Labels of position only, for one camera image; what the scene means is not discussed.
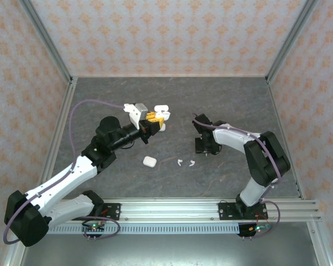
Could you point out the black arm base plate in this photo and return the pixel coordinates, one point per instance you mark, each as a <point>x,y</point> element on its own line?
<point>224,210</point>
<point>112,210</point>

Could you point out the grey metal sheet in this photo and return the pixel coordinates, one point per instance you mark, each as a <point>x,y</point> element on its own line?
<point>166,249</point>

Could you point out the aluminium side rail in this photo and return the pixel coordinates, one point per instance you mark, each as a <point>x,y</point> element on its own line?
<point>277,110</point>
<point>58,133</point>

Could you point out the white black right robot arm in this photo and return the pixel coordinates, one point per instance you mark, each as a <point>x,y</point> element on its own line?
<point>266,158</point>

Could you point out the small circuit board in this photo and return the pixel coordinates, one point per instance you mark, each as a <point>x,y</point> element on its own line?
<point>93,227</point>
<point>255,229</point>

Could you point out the white earbud charging case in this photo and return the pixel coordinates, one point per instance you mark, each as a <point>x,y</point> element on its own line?
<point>149,161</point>
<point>163,128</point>
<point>161,108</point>

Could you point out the aluminium frame post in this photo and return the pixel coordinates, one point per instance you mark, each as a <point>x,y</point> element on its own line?
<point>44,36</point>
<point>293,36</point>
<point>12,256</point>
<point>319,246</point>

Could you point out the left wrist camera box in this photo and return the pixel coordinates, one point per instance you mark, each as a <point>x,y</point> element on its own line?
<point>137,112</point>

